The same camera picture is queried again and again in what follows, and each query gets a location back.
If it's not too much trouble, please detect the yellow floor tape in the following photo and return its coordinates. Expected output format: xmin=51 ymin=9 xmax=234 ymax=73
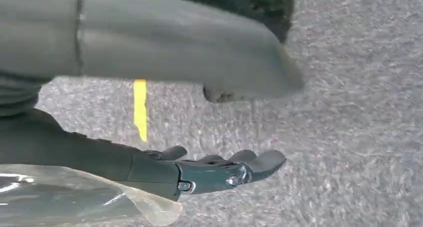
xmin=133 ymin=79 xmax=148 ymax=143

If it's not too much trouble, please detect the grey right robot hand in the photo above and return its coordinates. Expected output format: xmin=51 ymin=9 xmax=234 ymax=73
xmin=0 ymin=0 xmax=305 ymax=202

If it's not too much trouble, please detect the clear plastic film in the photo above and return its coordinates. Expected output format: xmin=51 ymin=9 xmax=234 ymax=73
xmin=0 ymin=163 xmax=183 ymax=227

